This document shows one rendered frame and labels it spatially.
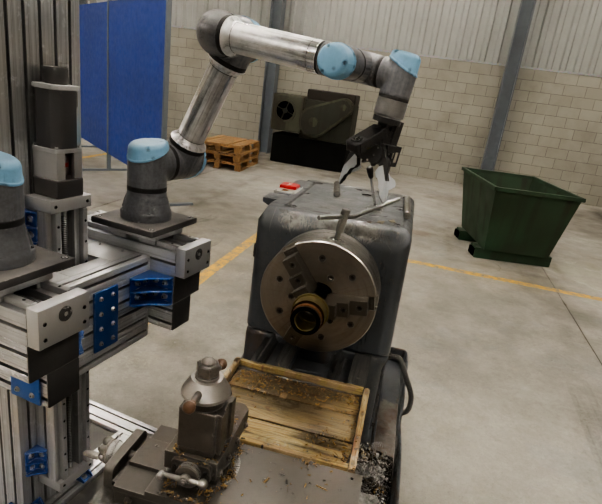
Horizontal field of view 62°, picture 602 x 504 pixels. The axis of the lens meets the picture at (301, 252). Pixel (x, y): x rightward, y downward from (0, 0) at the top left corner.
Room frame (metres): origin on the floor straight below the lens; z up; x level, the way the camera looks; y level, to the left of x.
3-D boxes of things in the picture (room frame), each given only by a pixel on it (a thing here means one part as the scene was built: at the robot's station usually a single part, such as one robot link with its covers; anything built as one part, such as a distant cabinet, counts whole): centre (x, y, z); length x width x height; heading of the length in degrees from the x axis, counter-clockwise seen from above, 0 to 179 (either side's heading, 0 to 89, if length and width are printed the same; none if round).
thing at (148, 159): (1.48, 0.48, 1.33); 0.13 x 0.12 x 0.14; 153
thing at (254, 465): (0.68, 0.06, 0.95); 0.43 x 0.17 x 0.05; 79
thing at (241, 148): (9.29, 1.57, 0.22); 1.25 x 0.86 x 0.44; 170
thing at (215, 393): (0.69, 0.12, 1.13); 0.08 x 0.08 x 0.03
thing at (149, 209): (1.47, 0.49, 1.21); 0.15 x 0.15 x 0.10
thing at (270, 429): (0.98, -0.02, 0.89); 0.36 x 0.30 x 0.04; 79
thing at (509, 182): (5.82, -2.36, 0.43); 1.34 x 0.94 x 0.85; 0
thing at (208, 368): (0.69, 0.12, 1.17); 0.04 x 0.04 x 0.03
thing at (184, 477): (0.72, 0.12, 0.99); 0.20 x 0.10 x 0.05; 169
